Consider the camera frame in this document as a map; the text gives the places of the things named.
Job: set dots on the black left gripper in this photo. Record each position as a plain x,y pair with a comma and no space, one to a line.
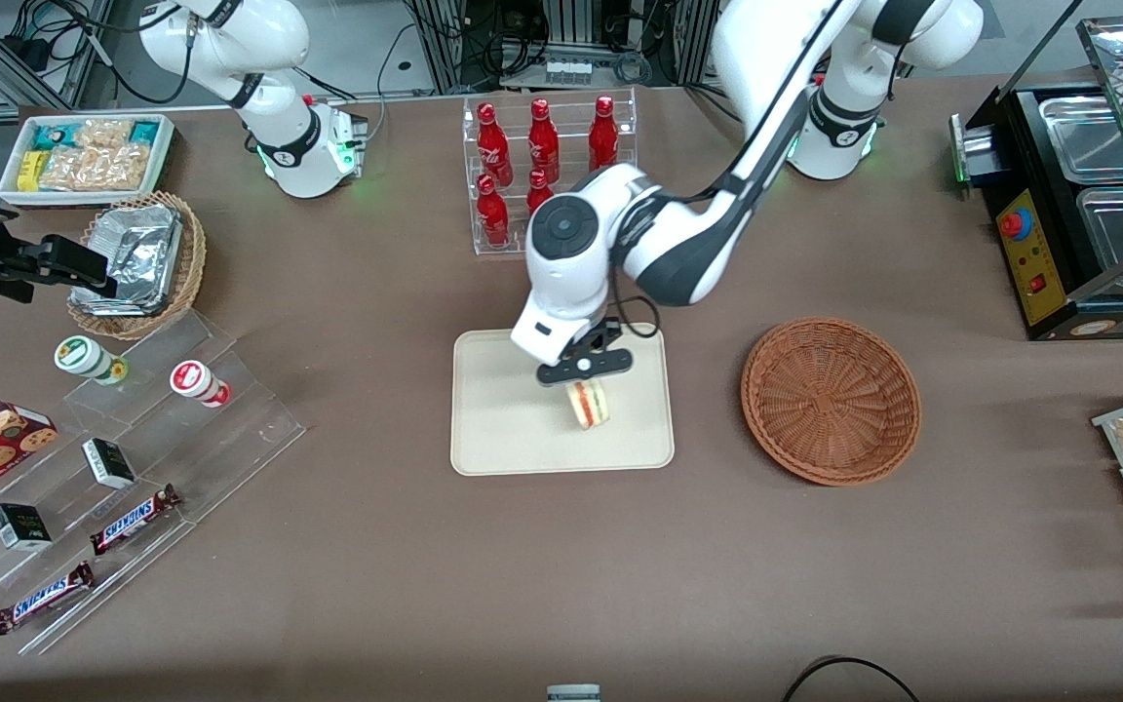
596,339

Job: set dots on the triangular sandwich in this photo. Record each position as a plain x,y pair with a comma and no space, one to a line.
589,408

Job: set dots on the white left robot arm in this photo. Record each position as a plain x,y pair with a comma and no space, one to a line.
678,244

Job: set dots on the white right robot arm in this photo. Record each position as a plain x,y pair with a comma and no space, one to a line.
281,122

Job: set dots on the cream plastic tray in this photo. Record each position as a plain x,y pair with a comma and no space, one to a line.
493,419

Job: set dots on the light wicker basket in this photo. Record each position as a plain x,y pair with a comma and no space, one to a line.
193,263

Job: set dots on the empty-looking brown wicker basket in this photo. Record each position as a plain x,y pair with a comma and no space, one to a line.
830,400

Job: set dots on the silver foil packet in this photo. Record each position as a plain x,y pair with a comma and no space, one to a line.
137,273
133,222

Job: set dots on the green lid drink bottle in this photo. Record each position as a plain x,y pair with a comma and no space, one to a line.
79,355

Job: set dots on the large clear cracker bag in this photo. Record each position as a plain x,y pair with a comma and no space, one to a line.
94,169

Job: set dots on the white plastic snack bin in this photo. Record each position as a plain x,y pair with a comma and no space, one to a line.
11,185

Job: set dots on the yellow snack packet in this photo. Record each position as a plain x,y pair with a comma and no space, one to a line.
30,171

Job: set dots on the teal snack packet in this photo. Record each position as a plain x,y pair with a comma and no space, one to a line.
144,132
50,136

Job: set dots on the small clear cracker bag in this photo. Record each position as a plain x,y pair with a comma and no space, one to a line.
103,134

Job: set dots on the red lid drink bottle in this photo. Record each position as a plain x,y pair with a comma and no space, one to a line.
193,380

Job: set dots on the clear acrylic bottle rack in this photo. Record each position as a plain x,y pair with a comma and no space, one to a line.
484,244

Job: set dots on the red cola bottle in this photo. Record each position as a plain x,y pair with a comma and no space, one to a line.
543,144
492,146
492,214
603,136
537,190

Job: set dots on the small black carton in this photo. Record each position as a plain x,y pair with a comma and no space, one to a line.
108,463
20,526

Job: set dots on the clear acrylic stepped display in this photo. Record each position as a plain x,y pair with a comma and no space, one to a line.
230,429

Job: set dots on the Snickers chocolate bar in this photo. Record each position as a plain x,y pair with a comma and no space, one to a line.
40,598
133,520

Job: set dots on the small grey box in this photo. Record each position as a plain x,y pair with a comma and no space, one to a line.
573,693

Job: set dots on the white power strip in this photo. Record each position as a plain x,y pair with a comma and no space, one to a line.
568,70

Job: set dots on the black hot food display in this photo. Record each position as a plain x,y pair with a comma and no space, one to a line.
1039,283

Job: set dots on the aluminium frame structure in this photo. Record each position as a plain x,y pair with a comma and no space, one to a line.
445,44

